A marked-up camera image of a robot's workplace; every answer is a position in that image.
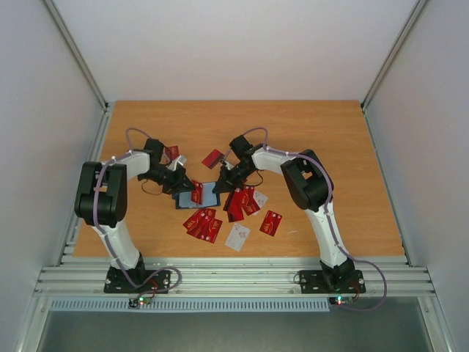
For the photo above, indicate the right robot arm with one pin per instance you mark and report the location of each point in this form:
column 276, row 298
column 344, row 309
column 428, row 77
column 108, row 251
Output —
column 310, row 188

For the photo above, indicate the red stripe card lower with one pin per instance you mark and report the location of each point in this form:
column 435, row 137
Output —
column 236, row 216

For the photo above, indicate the right aluminium corner post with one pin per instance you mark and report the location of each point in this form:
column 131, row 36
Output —
column 397, row 46

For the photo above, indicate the aluminium rail frame front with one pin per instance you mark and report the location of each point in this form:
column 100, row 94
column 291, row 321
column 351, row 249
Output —
column 234, row 276

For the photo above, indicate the blue leather card holder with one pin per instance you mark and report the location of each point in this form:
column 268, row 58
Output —
column 183, row 200

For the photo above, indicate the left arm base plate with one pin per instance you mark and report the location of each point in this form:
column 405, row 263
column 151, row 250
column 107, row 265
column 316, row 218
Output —
column 116, row 282

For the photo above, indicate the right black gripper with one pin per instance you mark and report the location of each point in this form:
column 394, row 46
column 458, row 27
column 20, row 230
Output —
column 230, row 177

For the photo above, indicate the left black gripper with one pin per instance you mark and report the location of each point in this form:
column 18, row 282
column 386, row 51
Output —
column 178, row 185

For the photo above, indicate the aluminium corner post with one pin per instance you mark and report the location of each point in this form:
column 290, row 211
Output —
column 65, row 33
column 397, row 46

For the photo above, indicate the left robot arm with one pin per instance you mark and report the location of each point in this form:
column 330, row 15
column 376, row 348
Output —
column 102, row 202

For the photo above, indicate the white card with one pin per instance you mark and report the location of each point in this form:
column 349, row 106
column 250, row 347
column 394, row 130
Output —
column 237, row 237
column 260, row 198

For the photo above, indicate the red card far left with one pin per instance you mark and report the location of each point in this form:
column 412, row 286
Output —
column 172, row 152

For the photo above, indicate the red card magnetic stripe back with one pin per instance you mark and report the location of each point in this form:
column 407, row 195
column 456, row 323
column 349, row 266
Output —
column 213, row 158

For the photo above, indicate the grey slotted cable duct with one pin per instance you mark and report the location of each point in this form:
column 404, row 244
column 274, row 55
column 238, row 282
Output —
column 190, row 305

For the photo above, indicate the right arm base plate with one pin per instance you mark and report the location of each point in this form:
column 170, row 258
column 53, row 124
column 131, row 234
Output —
column 312, row 282

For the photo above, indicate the controller board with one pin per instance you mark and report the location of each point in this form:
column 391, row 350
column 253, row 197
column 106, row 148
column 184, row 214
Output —
column 139, row 301
column 342, row 300

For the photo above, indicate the left controller board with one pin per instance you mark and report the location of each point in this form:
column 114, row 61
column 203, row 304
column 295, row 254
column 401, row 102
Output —
column 139, row 301

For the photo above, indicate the left aluminium corner post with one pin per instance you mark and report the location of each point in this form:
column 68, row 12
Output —
column 65, row 33

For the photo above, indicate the white card bottom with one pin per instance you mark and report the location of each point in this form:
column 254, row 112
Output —
column 237, row 237

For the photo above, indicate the right controller board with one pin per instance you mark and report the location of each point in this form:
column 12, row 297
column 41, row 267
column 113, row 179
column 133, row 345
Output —
column 342, row 300

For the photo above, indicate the dark red stripe card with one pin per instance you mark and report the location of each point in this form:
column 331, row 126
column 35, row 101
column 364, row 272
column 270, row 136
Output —
column 232, row 204

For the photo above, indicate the white card under stack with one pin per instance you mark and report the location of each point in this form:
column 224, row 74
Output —
column 260, row 198

